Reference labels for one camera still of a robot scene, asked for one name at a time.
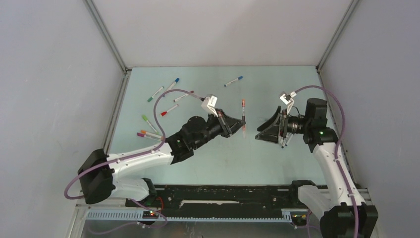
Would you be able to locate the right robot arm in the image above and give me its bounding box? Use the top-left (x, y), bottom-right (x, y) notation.
top-left (255, 98), bottom-right (378, 238)

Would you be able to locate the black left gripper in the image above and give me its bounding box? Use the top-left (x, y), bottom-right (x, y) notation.
top-left (192, 109), bottom-right (245, 149)

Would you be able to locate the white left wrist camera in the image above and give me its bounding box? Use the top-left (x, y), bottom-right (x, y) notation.
top-left (201, 94), bottom-right (218, 117)

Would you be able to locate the red gel pen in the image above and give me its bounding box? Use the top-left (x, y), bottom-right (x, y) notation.
top-left (241, 99), bottom-right (246, 139)

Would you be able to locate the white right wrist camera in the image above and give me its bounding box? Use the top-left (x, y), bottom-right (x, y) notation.
top-left (279, 91), bottom-right (297, 115)

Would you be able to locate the green cap white marker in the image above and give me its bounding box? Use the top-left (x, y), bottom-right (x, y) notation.
top-left (147, 86), bottom-right (164, 102)

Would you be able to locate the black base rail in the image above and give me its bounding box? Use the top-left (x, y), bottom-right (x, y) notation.
top-left (140, 185), bottom-right (307, 218)

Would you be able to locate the purple cap marker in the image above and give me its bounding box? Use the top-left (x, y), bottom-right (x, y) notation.
top-left (137, 132), bottom-right (162, 141)

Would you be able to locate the orange cap marker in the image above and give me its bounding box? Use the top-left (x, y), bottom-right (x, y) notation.
top-left (140, 130), bottom-right (163, 139)

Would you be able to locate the white marker dark blue cap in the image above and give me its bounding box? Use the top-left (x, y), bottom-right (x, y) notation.
top-left (281, 133), bottom-right (294, 148)

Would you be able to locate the dark red cap marker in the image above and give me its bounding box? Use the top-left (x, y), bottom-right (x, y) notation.
top-left (173, 90), bottom-right (194, 103)

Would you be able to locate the red cap white marker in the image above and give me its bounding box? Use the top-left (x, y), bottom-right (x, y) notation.
top-left (160, 104), bottom-right (179, 117)

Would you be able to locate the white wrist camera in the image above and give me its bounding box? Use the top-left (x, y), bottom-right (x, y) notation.
top-left (279, 91), bottom-right (297, 115)
top-left (201, 94), bottom-right (218, 117)

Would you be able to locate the far blue cap marker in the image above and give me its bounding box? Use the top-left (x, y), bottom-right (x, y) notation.
top-left (224, 76), bottom-right (243, 87)

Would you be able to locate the light green cap marker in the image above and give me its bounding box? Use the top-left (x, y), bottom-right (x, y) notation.
top-left (142, 115), bottom-right (159, 134)

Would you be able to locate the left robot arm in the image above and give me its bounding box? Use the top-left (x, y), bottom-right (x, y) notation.
top-left (78, 109), bottom-right (246, 207)

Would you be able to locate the grey cable duct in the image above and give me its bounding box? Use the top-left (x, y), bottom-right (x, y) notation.
top-left (86, 209), bottom-right (308, 223)

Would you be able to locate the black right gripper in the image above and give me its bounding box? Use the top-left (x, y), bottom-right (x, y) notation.
top-left (255, 106), bottom-right (310, 144)

